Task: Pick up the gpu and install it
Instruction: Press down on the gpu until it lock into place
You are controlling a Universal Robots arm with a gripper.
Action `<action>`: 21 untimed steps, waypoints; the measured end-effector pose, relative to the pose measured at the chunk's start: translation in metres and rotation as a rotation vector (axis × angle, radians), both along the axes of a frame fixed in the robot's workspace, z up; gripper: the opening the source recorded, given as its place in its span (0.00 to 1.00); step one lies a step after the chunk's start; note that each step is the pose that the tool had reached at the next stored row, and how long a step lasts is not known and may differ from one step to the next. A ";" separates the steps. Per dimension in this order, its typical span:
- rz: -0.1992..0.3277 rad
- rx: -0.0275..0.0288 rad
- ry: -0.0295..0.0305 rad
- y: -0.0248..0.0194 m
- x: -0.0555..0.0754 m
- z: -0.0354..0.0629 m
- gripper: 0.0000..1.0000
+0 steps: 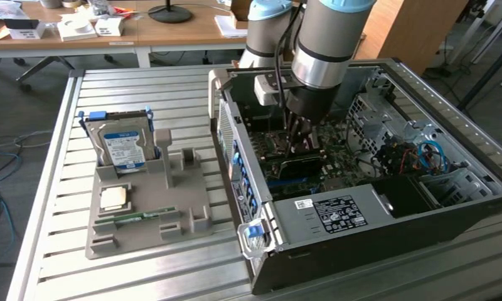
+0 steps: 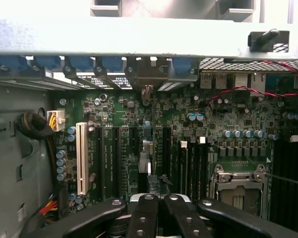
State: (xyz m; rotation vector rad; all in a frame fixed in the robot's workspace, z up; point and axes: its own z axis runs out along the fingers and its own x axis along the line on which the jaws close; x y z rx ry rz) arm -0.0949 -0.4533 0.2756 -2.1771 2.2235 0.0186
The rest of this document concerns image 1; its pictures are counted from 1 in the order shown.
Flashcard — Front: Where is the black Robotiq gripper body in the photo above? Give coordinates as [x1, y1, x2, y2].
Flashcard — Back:
[284, 84, 341, 124]

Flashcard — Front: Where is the black graphics card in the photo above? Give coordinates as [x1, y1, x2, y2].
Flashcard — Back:
[271, 156, 325, 186]

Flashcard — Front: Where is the CPU socket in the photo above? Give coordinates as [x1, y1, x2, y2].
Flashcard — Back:
[266, 130, 292, 153]

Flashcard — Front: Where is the installed black RAM stick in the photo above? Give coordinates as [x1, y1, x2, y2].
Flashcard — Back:
[263, 150, 325, 164]

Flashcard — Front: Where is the green motherboard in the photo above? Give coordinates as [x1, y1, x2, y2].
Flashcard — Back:
[250, 112, 378, 201]

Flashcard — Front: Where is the silver drive cage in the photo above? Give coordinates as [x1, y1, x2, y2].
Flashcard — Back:
[345, 92, 402, 148]

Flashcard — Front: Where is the blue expansion slot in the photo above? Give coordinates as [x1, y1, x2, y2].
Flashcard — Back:
[270, 177, 309, 188]

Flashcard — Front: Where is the grey power supply unit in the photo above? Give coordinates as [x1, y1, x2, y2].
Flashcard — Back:
[271, 184, 393, 247]

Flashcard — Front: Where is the white paper stack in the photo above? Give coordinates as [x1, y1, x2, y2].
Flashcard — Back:
[214, 14, 248, 38]

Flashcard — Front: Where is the blue case latch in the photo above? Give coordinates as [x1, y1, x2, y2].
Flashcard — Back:
[243, 221, 263, 241]

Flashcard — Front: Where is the brown cardboard box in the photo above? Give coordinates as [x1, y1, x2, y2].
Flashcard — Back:
[230, 0, 252, 22]

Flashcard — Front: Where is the wooden cabinet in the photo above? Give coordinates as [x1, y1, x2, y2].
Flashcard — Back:
[351, 0, 472, 76]

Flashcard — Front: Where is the grey plastic parts rack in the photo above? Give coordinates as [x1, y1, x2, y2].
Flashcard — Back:
[84, 128, 214, 260]

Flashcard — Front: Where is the wooden office desk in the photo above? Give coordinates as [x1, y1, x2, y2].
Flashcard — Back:
[0, 0, 140, 92]
[136, 0, 367, 68]

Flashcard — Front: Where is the black open PC case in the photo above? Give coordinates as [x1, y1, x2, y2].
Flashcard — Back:
[207, 57, 502, 295]

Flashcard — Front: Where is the green RAM stick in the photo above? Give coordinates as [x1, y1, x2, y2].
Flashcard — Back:
[93, 205, 179, 225]

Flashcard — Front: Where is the black round lamp base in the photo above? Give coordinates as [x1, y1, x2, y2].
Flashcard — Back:
[147, 0, 194, 24]

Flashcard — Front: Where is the square CPU chip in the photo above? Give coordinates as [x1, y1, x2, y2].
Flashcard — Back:
[100, 187, 129, 210]

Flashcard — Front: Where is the orange red paper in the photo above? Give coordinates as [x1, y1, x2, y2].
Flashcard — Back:
[112, 6, 139, 19]

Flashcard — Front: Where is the small white labelled box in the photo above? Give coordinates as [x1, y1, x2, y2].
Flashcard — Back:
[95, 17, 124, 37]

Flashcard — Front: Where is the white flat cardboard box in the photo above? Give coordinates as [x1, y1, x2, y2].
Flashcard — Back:
[57, 15, 97, 41]

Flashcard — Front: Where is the white tape roll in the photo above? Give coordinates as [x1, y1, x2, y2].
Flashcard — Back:
[64, 19, 93, 34]

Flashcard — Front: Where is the white box with black top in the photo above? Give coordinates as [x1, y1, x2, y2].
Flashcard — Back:
[4, 18, 47, 40]

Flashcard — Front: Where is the clear plastic bag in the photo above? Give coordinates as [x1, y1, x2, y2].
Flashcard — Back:
[0, 0, 31, 19]

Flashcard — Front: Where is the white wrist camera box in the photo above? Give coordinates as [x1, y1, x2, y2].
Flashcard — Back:
[252, 74, 294, 106]

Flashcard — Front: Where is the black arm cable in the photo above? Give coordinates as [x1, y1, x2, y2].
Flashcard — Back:
[275, 0, 306, 109]

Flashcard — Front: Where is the red wire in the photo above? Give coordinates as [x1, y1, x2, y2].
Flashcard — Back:
[399, 147, 415, 175]

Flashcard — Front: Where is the blue wire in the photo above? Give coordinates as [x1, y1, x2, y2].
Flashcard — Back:
[415, 140, 451, 173]

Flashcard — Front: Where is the hard disk with blue bracket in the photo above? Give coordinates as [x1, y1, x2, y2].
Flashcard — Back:
[77, 105, 158, 175]

